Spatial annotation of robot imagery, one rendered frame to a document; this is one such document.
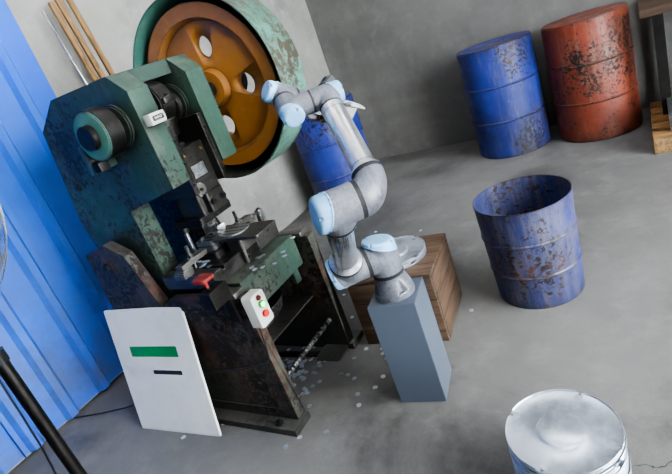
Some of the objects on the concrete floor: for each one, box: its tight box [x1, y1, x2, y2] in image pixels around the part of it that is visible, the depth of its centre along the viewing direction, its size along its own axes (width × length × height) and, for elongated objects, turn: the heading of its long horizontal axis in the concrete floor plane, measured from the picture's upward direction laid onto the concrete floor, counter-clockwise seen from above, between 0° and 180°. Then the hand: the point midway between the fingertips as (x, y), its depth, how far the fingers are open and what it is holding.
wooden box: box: [347, 233, 462, 344], centre depth 243 cm, size 40×38×35 cm
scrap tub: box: [472, 174, 585, 309], centre depth 230 cm, size 42×42×48 cm
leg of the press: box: [215, 217, 364, 349], centre depth 257 cm, size 92×12×90 cm, turn 102°
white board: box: [104, 307, 222, 437], centre depth 225 cm, size 14×50×59 cm, turn 106°
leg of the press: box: [86, 240, 311, 437], centre depth 216 cm, size 92×12×90 cm, turn 102°
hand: (353, 109), depth 184 cm, fingers open, 14 cm apart
